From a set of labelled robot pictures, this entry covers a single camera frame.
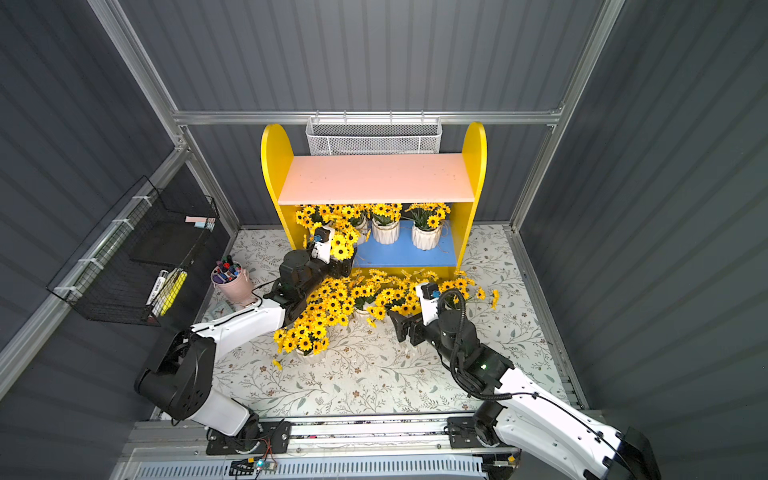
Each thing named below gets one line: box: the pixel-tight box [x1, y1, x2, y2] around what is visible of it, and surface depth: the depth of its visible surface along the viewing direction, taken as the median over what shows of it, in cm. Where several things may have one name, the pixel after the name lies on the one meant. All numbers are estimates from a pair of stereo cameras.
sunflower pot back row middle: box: [336, 204, 373, 243], surface depth 88 cm
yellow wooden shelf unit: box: [261, 122, 488, 280], surface depth 86 cm
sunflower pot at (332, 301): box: [307, 276, 356, 327], surface depth 84 cm
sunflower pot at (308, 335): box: [273, 312, 330, 357], surface depth 78 cm
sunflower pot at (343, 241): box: [329, 224, 360, 260], surface depth 75 cm
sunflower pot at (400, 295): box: [375, 275, 422, 316], surface depth 86 cm
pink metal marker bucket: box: [211, 262, 253, 303], surface depth 94 cm
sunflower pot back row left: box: [296, 204, 334, 232], surface depth 88 cm
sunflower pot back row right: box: [370, 203, 403, 245], surface depth 93 cm
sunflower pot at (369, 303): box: [350, 283, 386, 327], surface depth 88 cm
